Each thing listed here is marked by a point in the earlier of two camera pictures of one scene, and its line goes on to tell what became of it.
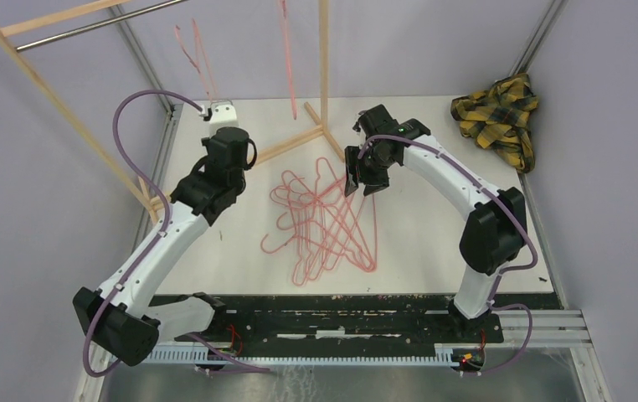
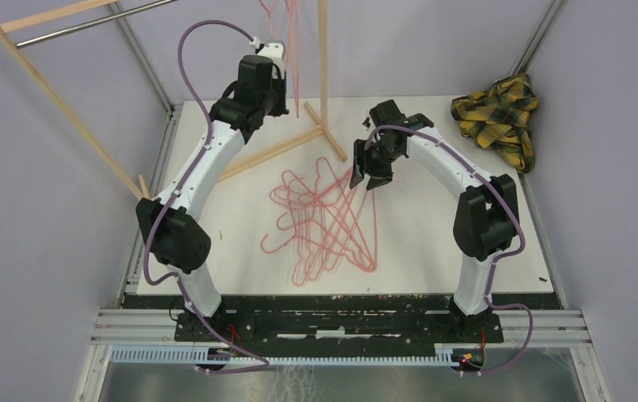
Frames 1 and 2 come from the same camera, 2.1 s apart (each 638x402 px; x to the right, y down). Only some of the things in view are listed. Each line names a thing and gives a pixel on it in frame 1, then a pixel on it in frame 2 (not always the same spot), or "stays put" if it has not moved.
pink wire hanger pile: (326, 224) stays put
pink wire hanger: (283, 8) → (295, 45)
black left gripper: (205, 142) → (280, 82)
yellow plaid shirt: (496, 117) stays put
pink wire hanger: (202, 62) → (270, 12)
